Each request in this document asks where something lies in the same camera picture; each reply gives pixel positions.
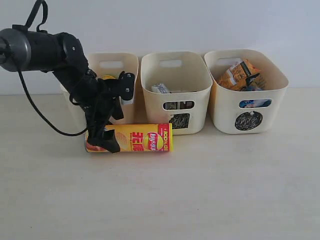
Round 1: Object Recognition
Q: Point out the orange snack bag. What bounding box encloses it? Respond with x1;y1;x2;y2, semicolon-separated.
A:
216;58;262;92

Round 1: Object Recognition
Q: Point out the purple small box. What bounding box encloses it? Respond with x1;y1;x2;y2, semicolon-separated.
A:
180;101;195;110

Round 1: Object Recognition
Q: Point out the cream left plastic bin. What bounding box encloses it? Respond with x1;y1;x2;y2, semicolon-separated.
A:
60;52;139;132

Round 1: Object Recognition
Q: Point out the yellow chips can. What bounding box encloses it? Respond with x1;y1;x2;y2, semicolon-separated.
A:
84;123;173;153

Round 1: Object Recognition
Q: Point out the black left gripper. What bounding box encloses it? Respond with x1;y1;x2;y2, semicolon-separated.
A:
83;88;124;153

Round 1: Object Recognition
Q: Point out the light blue snack bag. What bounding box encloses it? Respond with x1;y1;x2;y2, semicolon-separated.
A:
239;99;272;109

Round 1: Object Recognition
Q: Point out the cream right plastic bin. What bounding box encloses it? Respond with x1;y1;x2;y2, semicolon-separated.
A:
204;49;289;134

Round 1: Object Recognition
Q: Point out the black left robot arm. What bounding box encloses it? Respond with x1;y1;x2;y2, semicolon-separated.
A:
0;26;134;153

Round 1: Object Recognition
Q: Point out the cream middle plastic bin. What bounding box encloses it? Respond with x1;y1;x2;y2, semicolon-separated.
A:
140;51;213;135

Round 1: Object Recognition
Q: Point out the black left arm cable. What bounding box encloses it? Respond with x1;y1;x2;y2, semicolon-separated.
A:
16;0;90;137

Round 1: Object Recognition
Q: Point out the cream plastic bin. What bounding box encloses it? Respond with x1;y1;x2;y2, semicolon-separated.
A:
204;49;289;134
140;51;213;135
60;52;139;132

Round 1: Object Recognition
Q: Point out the pink chips can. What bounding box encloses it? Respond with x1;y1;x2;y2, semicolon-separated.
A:
100;74;117;81

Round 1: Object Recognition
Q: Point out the black snack bag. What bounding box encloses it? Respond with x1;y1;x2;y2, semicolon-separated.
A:
240;74;265;92

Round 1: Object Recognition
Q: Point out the blue white small carton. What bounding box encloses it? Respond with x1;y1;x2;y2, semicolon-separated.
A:
151;83;171;110

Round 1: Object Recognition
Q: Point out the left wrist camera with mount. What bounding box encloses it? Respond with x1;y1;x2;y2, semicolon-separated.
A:
99;71;136;105

